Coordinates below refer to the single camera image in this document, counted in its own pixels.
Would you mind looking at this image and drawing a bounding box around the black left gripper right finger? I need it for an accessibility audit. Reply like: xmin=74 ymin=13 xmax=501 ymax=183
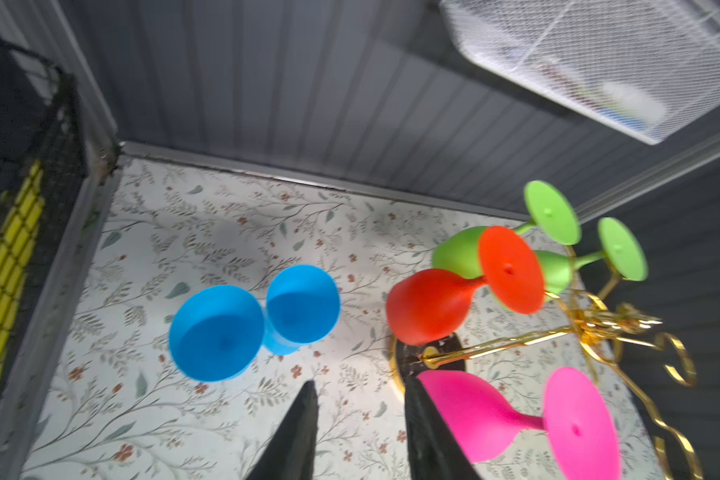
xmin=404 ymin=378 xmax=481 ymax=480

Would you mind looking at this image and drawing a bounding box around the green wine glass back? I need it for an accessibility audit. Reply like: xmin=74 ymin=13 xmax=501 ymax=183
xmin=430 ymin=179 xmax=583 ymax=280

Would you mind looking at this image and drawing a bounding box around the white marker in basket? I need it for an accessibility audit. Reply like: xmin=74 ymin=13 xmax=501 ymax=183
xmin=600 ymin=81 xmax=668 ymax=125

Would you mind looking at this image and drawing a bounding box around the gold wine glass rack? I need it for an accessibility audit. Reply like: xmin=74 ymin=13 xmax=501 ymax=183
xmin=389 ymin=245 xmax=706 ymax=480

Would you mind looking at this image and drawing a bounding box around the green wine glass right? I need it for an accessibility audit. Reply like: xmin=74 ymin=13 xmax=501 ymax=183
xmin=534 ymin=217 xmax=649 ymax=295

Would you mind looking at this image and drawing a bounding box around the black wire basket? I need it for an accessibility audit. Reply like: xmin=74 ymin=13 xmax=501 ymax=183
xmin=0 ymin=39 xmax=89 ymax=385

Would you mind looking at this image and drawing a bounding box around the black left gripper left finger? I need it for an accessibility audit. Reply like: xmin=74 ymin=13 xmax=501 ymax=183
xmin=247 ymin=380 xmax=319 ymax=480

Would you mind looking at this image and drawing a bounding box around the blue wine glass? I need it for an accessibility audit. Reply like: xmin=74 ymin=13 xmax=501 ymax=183
xmin=168 ymin=285 xmax=265 ymax=383
xmin=263 ymin=265 xmax=341 ymax=356

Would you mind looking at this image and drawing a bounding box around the green wine glass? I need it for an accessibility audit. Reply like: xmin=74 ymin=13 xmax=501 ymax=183
xmin=534 ymin=217 xmax=649 ymax=295
xmin=430 ymin=179 xmax=583 ymax=280

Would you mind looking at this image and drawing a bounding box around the red wine glass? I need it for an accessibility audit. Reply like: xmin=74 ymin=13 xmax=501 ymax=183
xmin=386 ymin=226 xmax=545 ymax=346

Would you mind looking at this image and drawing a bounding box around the white wire mesh basket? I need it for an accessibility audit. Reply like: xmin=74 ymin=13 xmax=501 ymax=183
xmin=439 ymin=1 xmax=720 ymax=145

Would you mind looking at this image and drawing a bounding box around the yellow item in black basket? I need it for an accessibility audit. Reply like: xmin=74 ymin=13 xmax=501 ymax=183
xmin=0 ymin=161 xmax=45 ymax=376

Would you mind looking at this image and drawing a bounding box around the blue wine glass front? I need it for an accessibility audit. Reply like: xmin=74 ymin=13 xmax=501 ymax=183
xmin=263 ymin=265 xmax=341 ymax=356

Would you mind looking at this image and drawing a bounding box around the pink wine glass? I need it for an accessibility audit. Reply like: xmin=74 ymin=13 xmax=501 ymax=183
xmin=417 ymin=367 xmax=621 ymax=479

